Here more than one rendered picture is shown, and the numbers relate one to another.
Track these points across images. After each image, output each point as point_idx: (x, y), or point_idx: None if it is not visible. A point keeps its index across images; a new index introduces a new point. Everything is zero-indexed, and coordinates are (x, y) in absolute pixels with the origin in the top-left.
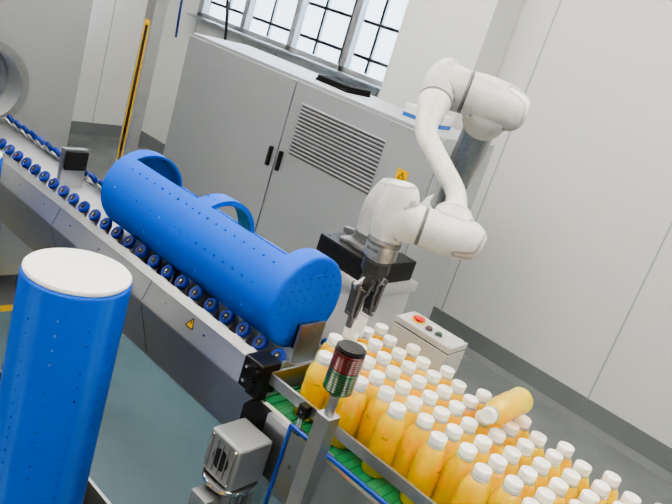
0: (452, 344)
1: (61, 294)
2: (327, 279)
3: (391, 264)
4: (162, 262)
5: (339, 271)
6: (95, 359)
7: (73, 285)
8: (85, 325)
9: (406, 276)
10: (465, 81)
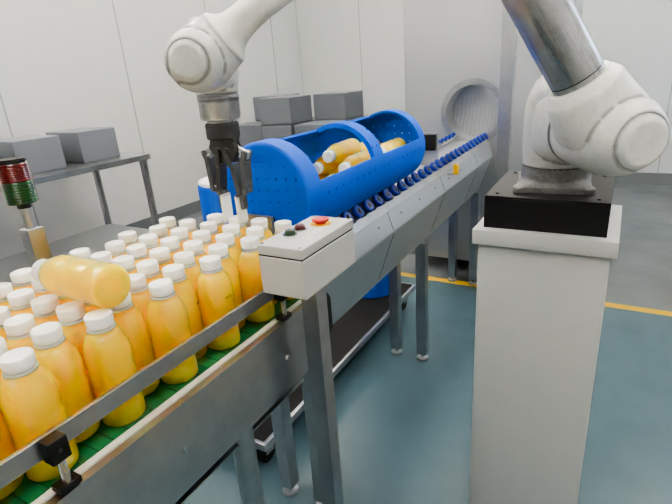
0: (275, 243)
1: (198, 185)
2: (277, 170)
3: (221, 125)
4: None
5: (291, 162)
6: None
7: (207, 181)
8: (205, 208)
9: (589, 228)
10: None
